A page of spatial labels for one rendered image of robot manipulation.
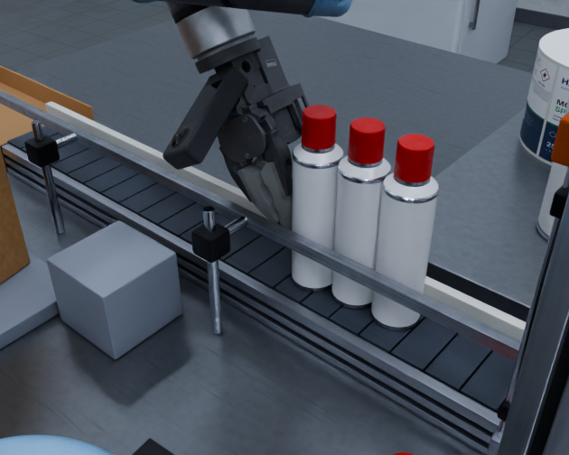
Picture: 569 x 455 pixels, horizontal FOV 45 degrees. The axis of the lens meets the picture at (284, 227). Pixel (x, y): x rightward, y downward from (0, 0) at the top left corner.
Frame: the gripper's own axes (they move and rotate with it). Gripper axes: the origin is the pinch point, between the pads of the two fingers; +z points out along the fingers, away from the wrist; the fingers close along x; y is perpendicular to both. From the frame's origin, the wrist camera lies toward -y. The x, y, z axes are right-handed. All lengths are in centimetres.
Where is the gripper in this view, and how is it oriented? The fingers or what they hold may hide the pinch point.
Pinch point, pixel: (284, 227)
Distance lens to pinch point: 76.9
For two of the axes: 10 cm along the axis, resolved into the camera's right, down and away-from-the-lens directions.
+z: 3.8, 9.0, 2.3
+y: 6.5, -4.4, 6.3
